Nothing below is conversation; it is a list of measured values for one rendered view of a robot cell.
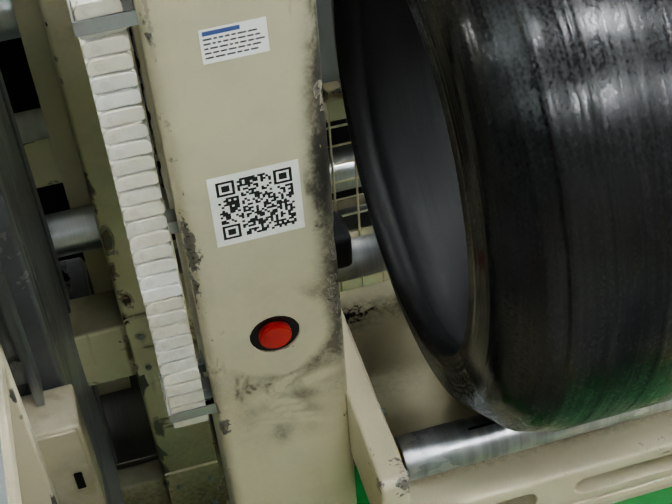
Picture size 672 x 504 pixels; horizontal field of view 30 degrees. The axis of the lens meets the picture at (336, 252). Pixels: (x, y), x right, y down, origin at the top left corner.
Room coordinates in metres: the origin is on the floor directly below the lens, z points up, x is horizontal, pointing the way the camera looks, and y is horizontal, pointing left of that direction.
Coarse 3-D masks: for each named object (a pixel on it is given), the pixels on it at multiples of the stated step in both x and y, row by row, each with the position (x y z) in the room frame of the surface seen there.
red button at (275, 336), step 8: (264, 328) 0.75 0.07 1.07; (272, 328) 0.75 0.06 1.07; (280, 328) 0.75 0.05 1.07; (288, 328) 0.76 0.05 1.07; (264, 336) 0.75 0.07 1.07; (272, 336) 0.75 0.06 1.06; (280, 336) 0.75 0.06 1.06; (288, 336) 0.75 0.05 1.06; (264, 344) 0.75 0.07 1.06; (272, 344) 0.75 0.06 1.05; (280, 344) 0.75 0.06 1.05
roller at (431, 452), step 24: (648, 408) 0.76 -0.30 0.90; (432, 432) 0.74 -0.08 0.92; (456, 432) 0.73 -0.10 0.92; (480, 432) 0.73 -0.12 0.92; (504, 432) 0.73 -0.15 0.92; (528, 432) 0.73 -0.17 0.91; (552, 432) 0.74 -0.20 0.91; (576, 432) 0.74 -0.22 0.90; (408, 456) 0.71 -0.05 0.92; (432, 456) 0.71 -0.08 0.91; (456, 456) 0.71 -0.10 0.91; (480, 456) 0.72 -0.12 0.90
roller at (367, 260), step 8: (352, 240) 1.01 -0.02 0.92; (360, 240) 1.01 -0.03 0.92; (368, 240) 1.01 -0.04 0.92; (376, 240) 1.01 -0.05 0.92; (352, 248) 1.00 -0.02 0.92; (360, 248) 1.00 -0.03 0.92; (368, 248) 1.00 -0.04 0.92; (376, 248) 1.00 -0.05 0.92; (352, 256) 0.99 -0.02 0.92; (360, 256) 0.99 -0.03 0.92; (368, 256) 0.99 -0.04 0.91; (376, 256) 0.99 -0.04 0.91; (352, 264) 0.98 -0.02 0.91; (360, 264) 0.98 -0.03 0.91; (368, 264) 0.99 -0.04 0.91; (376, 264) 0.99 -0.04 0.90; (384, 264) 0.99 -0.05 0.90; (344, 272) 0.98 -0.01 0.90; (352, 272) 0.98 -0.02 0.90; (360, 272) 0.98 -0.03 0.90; (368, 272) 0.99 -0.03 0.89; (376, 272) 0.99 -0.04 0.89; (344, 280) 0.98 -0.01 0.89
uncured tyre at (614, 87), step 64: (384, 0) 1.14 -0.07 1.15; (448, 0) 0.77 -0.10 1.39; (512, 0) 0.74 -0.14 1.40; (576, 0) 0.74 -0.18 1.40; (640, 0) 0.74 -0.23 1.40; (384, 64) 1.12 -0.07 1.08; (448, 64) 0.75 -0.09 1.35; (512, 64) 0.71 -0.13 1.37; (576, 64) 0.70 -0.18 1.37; (640, 64) 0.70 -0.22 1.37; (384, 128) 1.08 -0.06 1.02; (448, 128) 0.73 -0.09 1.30; (512, 128) 0.68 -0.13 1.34; (576, 128) 0.67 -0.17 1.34; (640, 128) 0.67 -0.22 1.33; (384, 192) 0.99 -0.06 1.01; (448, 192) 1.04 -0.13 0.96; (512, 192) 0.66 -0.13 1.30; (576, 192) 0.65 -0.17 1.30; (640, 192) 0.65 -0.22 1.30; (384, 256) 0.92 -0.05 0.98; (448, 256) 0.97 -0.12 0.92; (512, 256) 0.64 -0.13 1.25; (576, 256) 0.63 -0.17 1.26; (640, 256) 0.63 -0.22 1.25; (448, 320) 0.88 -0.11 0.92; (512, 320) 0.63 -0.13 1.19; (576, 320) 0.62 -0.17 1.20; (640, 320) 0.62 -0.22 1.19; (448, 384) 0.74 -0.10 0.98; (512, 384) 0.64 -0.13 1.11; (576, 384) 0.62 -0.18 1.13; (640, 384) 0.63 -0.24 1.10
